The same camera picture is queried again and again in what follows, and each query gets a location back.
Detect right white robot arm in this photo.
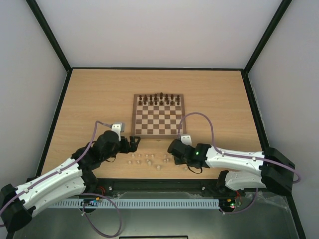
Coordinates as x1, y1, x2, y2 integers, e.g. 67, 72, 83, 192
167, 139, 295, 196

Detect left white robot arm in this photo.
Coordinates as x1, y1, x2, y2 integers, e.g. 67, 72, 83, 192
0, 130, 141, 233

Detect wooden chess board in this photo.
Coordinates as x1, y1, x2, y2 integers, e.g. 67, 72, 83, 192
131, 93, 187, 139

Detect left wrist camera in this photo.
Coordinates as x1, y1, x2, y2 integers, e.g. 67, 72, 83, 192
111, 122, 125, 135

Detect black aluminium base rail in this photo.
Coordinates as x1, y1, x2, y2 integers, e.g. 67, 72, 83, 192
26, 178, 290, 199

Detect white slotted cable duct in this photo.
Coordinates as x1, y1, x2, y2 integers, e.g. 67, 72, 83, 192
50, 199, 220, 209

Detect black cage frame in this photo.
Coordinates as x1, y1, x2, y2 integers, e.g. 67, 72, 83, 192
0, 0, 319, 239

